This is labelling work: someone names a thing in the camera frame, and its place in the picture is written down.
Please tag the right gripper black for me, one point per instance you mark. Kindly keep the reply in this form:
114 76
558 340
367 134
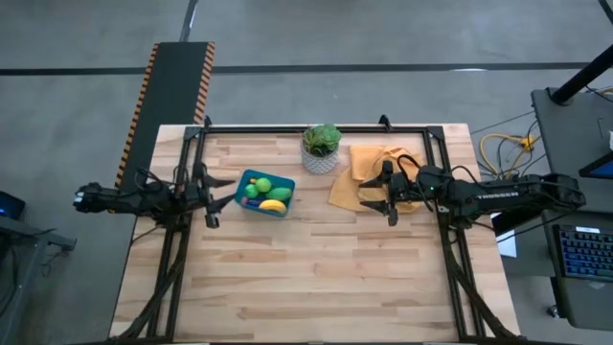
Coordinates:
407 191

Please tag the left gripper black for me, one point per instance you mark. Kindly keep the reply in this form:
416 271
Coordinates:
194 199

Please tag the red toy strawberry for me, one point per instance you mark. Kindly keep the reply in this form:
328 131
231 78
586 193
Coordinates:
244 201

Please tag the green toy avocado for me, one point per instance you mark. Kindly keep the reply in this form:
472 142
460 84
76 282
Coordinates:
251 191

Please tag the purple toy eggplant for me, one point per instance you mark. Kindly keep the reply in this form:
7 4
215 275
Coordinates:
255 202

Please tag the yellow woven cloth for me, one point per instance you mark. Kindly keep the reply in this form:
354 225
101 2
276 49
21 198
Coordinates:
364 158

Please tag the round bright green lime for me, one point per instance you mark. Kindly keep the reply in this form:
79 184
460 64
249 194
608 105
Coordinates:
263 185

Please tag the large yellow toy banana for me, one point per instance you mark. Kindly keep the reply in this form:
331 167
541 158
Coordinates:
273 206

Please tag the oval green toy mango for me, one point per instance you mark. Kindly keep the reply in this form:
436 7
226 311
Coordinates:
280 194

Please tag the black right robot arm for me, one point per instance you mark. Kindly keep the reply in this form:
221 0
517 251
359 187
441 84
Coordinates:
498 196

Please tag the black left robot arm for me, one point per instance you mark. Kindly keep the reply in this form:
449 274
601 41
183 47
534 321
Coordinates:
124 199

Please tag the blue plastic tupperware container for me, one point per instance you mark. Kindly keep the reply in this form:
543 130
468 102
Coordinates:
286 182

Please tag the succulent in patterned white pot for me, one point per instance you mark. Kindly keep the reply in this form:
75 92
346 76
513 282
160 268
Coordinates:
321 144

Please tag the black hazard-striped floor mat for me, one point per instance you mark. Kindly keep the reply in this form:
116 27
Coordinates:
177 86

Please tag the black square bar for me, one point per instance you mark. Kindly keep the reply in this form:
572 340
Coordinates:
507 223

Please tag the white paper sheet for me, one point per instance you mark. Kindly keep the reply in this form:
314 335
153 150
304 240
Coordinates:
508 245

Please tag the grey cart top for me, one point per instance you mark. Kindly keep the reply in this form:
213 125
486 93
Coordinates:
565 144

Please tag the grey metal stand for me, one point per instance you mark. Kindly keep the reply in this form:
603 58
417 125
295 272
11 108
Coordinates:
29 239

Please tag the dark device with blue light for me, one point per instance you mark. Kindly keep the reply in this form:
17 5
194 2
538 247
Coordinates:
9 206

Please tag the tablet with blue screen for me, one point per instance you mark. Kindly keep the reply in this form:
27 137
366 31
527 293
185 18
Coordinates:
604 168

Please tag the black round pole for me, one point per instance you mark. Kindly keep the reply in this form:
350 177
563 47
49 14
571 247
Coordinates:
584 74

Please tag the black metal table frame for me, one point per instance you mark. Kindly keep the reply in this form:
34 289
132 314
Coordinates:
258 129

